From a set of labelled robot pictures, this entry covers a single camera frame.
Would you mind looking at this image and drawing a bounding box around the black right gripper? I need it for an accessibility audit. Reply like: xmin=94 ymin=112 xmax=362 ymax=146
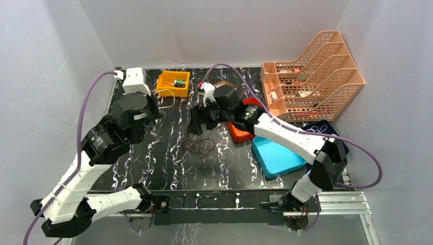
xmin=186 ymin=97 xmax=233 ymax=137

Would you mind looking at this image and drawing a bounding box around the white thin cable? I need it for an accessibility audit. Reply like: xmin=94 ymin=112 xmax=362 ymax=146
xmin=306 ymin=123 xmax=334 ymax=136
xmin=152 ymin=88 xmax=177 ymax=110

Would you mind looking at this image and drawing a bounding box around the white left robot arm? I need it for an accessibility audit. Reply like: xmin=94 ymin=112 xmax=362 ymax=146
xmin=30 ymin=92 xmax=160 ymax=238

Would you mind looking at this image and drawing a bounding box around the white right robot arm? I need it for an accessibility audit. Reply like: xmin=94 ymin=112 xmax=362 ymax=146
xmin=186 ymin=82 xmax=347 ymax=212

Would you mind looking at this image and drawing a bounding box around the orange square tray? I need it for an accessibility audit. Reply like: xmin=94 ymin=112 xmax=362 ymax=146
xmin=227 ymin=97 xmax=261 ymax=143

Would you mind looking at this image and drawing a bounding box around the yellow plastic parts bin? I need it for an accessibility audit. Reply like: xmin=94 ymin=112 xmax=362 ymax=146
xmin=156 ymin=70 xmax=190 ymax=98

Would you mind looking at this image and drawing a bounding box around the dark paperback book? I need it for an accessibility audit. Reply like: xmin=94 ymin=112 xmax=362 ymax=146
xmin=213 ymin=80 xmax=245 ymax=98

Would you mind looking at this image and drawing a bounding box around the light blue square tray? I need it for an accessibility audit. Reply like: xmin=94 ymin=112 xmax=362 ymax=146
xmin=252 ymin=136 xmax=306 ymax=179

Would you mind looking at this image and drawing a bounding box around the dark blue square tray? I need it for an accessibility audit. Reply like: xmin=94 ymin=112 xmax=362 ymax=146
xmin=301 ymin=120 xmax=338 ymax=135

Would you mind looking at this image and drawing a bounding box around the peach plastic file organizer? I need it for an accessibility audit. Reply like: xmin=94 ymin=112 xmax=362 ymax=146
xmin=260 ymin=31 xmax=365 ymax=123

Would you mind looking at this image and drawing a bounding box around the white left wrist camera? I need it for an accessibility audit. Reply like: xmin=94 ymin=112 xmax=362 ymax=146
xmin=113 ymin=67 xmax=152 ymax=95

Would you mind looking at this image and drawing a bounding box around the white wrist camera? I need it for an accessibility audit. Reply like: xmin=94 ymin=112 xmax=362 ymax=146
xmin=113 ymin=67 xmax=152 ymax=95
xmin=198 ymin=81 xmax=216 ymax=107

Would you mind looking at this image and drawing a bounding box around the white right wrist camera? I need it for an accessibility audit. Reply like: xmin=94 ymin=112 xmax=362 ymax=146
xmin=198 ymin=81 xmax=216 ymax=107

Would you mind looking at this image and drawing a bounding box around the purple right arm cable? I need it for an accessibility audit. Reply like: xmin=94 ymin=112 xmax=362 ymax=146
xmin=201 ymin=63 xmax=383 ymax=234

